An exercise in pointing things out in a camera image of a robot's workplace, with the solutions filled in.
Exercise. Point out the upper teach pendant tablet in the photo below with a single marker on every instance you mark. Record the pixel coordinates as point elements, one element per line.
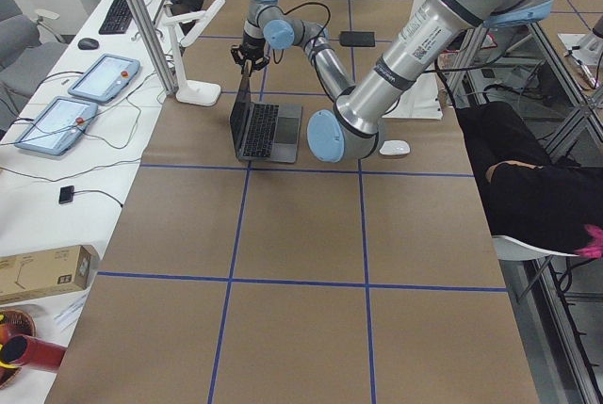
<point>105,78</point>

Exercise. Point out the black mouse pad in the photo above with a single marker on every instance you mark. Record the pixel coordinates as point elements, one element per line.
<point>364,39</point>

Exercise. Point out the small black puck device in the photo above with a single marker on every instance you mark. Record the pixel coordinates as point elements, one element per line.
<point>66,194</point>

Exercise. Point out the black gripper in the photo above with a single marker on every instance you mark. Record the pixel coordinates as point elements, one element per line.
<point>250,52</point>

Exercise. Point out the aluminium frame post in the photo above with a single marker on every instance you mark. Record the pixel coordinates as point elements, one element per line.
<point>148,35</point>

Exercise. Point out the teach pendant tablet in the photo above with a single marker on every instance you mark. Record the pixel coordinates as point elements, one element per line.
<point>58,127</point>
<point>105,78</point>

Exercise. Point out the black keyboard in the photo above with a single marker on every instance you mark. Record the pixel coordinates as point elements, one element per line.
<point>117,20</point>

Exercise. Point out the seated person in black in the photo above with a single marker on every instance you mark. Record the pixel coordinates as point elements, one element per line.
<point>524,194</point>

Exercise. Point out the grey laptop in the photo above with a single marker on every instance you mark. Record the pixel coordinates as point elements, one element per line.
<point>264,132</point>

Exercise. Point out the lower teach pendant tablet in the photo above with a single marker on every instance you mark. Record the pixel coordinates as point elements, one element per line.
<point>58,127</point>

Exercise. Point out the woven fruit basket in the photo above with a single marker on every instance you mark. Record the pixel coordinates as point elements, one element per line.
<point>13,322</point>

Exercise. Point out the cardboard lamp box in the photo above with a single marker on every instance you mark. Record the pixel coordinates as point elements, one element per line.
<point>46,273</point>

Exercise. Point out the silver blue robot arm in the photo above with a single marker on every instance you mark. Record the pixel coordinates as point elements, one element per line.
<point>353,127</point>

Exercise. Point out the black desk mouse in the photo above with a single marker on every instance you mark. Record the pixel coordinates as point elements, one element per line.
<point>88,44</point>

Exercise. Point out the white chair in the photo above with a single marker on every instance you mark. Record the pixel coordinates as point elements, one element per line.
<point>510,249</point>

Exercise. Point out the red cylinder bottle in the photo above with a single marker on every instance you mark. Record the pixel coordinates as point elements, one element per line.
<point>31,352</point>

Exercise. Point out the white computer mouse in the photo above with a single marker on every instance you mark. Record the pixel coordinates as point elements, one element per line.
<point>395,147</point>

